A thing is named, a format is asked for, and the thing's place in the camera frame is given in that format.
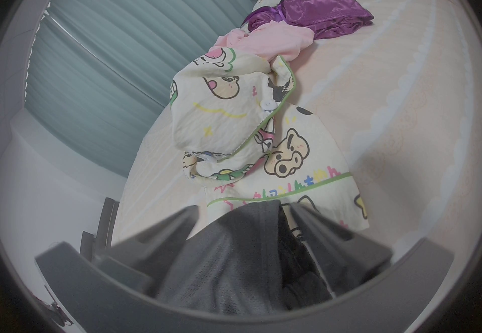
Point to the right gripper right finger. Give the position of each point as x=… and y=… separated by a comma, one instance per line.
x=350, y=256

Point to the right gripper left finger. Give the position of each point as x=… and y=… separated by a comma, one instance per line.
x=143, y=256

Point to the black trousers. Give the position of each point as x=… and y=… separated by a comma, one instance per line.
x=241, y=267

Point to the bed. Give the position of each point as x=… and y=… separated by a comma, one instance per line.
x=395, y=116

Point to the dark grey chest of drawers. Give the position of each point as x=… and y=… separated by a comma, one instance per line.
x=103, y=226

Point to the white printed pyjama top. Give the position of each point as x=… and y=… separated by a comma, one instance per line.
x=226, y=113

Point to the blue-green curtain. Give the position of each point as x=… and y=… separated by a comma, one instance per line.
x=83, y=98
x=150, y=3

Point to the pink garment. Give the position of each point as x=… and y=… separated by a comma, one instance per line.
x=271, y=41

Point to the purple garment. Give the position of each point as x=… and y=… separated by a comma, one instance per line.
x=320, y=13

